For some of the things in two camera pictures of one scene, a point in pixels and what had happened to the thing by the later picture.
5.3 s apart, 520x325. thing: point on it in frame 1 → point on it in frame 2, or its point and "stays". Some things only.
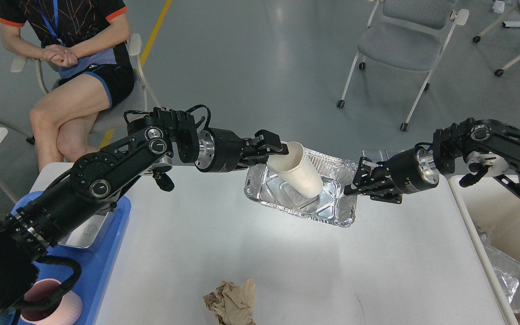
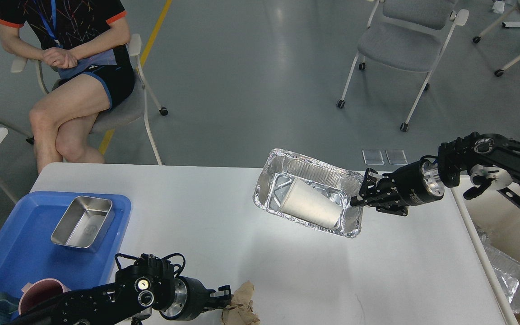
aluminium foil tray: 331,205 → 280,168
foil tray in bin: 518,282 stays
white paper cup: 295,169 → 311,202
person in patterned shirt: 88,38 stays
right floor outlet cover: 391,152 stays
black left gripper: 219,149 → 191,298
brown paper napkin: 233,304 stays
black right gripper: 413,170 → 419,182
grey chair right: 408,35 stays
